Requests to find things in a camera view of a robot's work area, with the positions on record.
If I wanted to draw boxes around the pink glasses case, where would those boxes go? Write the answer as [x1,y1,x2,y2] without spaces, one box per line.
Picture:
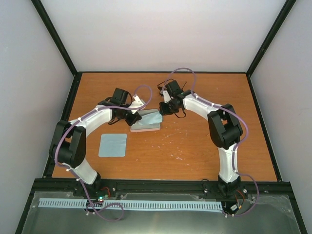
[130,121,161,132]

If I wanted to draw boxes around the light-blue cleaning cloth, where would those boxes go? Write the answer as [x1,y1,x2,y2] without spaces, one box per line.
[138,109,163,125]
[98,134,127,157]

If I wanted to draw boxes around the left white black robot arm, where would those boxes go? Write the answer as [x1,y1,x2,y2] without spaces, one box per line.
[49,88,146,196]

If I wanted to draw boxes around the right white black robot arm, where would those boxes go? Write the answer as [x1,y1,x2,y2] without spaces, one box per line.
[157,80,243,197]

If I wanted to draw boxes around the dark aviator sunglasses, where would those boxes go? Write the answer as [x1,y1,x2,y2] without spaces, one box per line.
[157,78,187,97]

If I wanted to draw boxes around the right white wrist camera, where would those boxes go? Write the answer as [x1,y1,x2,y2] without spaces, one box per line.
[162,90,171,103]

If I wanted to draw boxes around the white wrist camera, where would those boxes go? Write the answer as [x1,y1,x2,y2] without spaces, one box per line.
[162,90,171,103]
[128,95,146,114]

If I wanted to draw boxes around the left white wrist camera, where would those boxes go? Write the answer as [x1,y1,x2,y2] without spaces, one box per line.
[128,95,146,114]

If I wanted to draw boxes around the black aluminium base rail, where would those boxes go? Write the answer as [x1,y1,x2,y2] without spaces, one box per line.
[31,178,292,198]

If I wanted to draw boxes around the light-blue slotted cable duct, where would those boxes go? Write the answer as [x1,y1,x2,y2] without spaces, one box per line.
[38,198,222,213]

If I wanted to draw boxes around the black cage frame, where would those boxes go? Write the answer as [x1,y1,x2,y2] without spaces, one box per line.
[16,0,296,234]

